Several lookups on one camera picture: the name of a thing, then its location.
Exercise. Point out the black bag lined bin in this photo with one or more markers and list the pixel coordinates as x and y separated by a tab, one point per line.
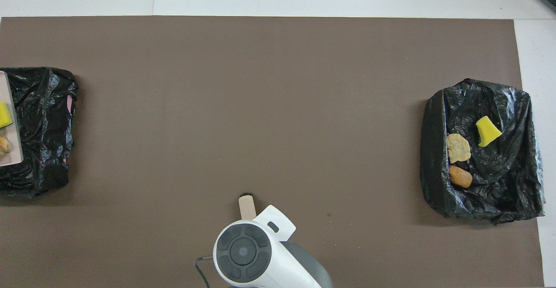
499	179
39	123

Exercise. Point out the beige hand brush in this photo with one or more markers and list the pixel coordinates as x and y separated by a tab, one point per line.
247	207

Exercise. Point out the brown table mat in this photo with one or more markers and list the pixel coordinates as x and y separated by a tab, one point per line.
217	127

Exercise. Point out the brown bread roll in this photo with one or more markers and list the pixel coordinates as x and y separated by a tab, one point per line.
460	177

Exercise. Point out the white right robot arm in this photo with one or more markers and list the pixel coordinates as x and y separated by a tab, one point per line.
260	253

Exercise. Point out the beige plastic dustpan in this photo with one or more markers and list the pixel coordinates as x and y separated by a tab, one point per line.
11	149

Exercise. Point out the striped tan bread piece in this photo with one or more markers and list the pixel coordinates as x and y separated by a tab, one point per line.
458	148

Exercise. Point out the yellow sponge piece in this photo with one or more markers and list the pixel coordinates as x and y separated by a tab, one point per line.
4	115
487	130

